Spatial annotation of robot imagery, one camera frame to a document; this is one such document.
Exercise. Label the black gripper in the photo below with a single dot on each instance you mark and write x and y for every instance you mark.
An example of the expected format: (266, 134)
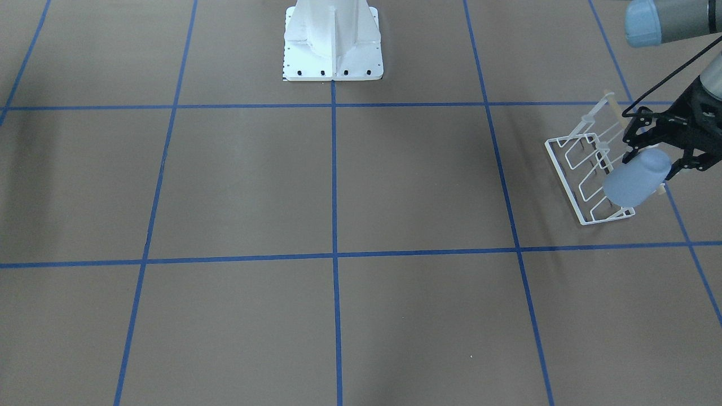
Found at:
(689, 100)

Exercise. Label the light blue plastic cup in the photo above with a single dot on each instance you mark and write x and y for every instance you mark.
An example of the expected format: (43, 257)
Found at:
(629, 185)

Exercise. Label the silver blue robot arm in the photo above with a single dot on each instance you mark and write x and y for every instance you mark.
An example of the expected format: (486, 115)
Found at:
(653, 23)

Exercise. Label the white wire cup holder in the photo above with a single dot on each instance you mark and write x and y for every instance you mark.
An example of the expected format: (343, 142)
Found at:
(585, 157)

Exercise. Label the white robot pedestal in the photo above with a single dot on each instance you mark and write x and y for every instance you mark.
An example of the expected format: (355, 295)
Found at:
(332, 41)

